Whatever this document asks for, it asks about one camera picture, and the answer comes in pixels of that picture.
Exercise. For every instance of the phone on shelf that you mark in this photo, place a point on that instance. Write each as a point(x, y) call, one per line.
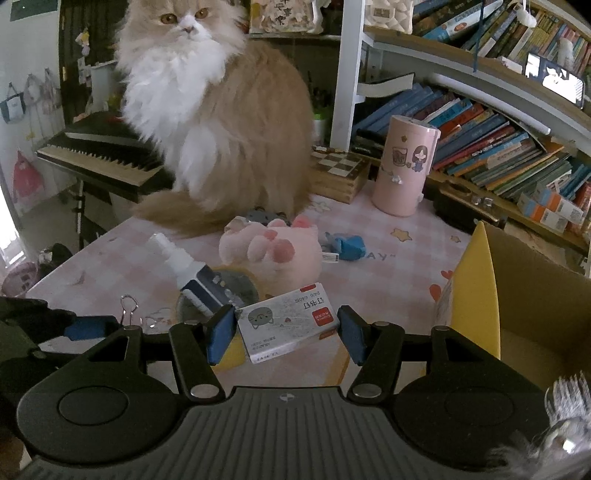
point(554, 78)

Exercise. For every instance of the pink plush pig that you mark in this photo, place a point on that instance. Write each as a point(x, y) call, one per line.
point(277, 258)

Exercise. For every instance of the white quilted bag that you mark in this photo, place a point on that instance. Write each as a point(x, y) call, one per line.
point(388, 16)

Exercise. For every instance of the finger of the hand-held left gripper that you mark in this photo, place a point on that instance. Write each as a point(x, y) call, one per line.
point(87, 328)

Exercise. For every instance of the pink cartoon cylinder container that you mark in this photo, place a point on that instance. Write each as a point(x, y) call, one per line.
point(404, 170)

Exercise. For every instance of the black case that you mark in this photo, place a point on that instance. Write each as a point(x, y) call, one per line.
point(461, 212)

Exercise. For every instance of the green lid wipes jar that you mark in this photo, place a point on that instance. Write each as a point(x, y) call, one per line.
point(321, 127)

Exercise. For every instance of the grey fluffy fabric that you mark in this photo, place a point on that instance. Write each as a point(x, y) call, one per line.
point(554, 443)

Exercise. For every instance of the pink plush hanging sign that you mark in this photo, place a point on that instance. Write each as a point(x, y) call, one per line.
point(284, 16)

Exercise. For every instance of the fluffy cream and white cat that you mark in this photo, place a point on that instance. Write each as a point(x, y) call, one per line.
point(231, 115)

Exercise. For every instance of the black binder clip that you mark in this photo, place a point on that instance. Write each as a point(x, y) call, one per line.
point(128, 324)

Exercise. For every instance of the row of books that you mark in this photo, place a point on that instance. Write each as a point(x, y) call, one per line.
point(498, 32)
point(485, 138)

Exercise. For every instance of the white staple box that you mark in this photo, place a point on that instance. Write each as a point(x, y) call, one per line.
point(286, 323)

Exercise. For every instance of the pink hanging bag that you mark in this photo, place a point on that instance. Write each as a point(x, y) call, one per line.
point(27, 182)

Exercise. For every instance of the blue plastic bag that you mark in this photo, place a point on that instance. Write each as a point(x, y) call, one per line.
point(351, 244)

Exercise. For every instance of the orange and white boxes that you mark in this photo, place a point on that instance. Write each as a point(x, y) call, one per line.
point(549, 210)

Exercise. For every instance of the white spray bottle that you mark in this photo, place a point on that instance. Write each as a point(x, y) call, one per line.
point(198, 281)

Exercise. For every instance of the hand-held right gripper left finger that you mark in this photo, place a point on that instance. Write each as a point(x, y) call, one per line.
point(220, 334)

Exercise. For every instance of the navy and white tote bag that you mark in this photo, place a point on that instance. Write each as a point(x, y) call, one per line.
point(11, 108)

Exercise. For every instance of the wooden bookshelf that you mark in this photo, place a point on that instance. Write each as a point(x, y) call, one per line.
point(461, 69)

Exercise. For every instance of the black electronic keyboard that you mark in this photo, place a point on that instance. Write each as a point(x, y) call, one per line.
point(101, 157)

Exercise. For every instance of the wooden chess box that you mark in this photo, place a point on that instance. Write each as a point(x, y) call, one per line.
point(339, 175)

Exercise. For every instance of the black keyboard stand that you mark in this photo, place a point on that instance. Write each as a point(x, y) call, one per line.
point(83, 207)

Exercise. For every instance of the yellow cardboard box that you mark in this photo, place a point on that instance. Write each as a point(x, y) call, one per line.
point(531, 295)

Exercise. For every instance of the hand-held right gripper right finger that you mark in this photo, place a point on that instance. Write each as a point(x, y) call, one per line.
point(353, 339)

